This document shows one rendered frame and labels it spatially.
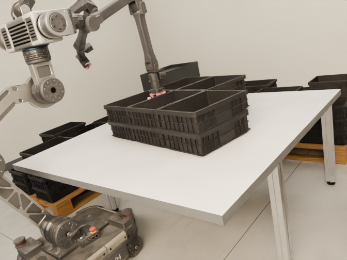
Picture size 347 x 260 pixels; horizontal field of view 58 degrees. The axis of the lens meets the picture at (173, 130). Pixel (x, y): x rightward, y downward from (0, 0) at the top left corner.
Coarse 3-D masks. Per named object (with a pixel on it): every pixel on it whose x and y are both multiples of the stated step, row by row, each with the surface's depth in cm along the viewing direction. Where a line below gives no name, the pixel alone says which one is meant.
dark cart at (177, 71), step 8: (176, 64) 417; (184, 64) 409; (192, 64) 388; (168, 72) 355; (176, 72) 365; (184, 72) 377; (192, 72) 388; (144, 80) 381; (160, 80) 365; (168, 80) 357; (176, 80) 366; (144, 88) 386
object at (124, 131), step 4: (108, 124) 216; (112, 124) 212; (116, 124) 207; (120, 124) 203; (124, 124) 198; (128, 124) 195; (112, 128) 216; (116, 128) 212; (120, 128) 206; (124, 128) 203; (128, 128) 198; (116, 132) 212; (120, 132) 209; (124, 132) 203; (128, 132) 201; (132, 132) 197; (116, 136) 214; (120, 136) 210; (124, 136) 206; (128, 136) 202; (132, 136) 198; (132, 140) 198
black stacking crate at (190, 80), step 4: (180, 80) 253; (184, 80) 256; (188, 80) 257; (192, 80) 254; (196, 80) 250; (172, 84) 249; (176, 84) 251; (180, 84) 254; (184, 84) 256; (188, 84) 259; (164, 88) 244; (168, 88) 246; (172, 88) 249; (176, 88) 251
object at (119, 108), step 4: (144, 92) 232; (132, 96) 226; (120, 100) 220; (108, 104) 215; (104, 108) 212; (108, 108) 207; (112, 108) 204; (116, 108) 199; (120, 108) 195; (124, 108) 192
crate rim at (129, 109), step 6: (174, 90) 212; (180, 90) 207; (186, 90) 202; (192, 90) 198; (198, 90) 194; (204, 90) 190; (156, 96) 204; (144, 102) 197; (174, 102) 176; (132, 108) 184; (138, 108) 180; (144, 108) 177
